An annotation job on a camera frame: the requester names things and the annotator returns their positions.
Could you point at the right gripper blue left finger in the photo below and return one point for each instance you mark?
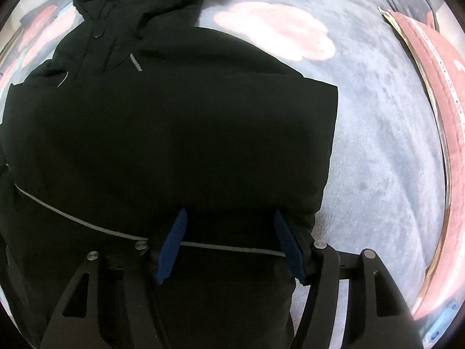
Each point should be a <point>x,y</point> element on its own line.
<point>112,299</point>

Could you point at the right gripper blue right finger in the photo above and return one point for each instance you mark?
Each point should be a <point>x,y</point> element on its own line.
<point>377,315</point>

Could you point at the black hooded jacket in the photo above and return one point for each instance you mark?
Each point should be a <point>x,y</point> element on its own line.
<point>142,114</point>

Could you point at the grey floral bed cover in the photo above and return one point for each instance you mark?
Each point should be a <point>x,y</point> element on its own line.
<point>385,189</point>

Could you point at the grey pillow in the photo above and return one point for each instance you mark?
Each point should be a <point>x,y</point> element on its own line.
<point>420,10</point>

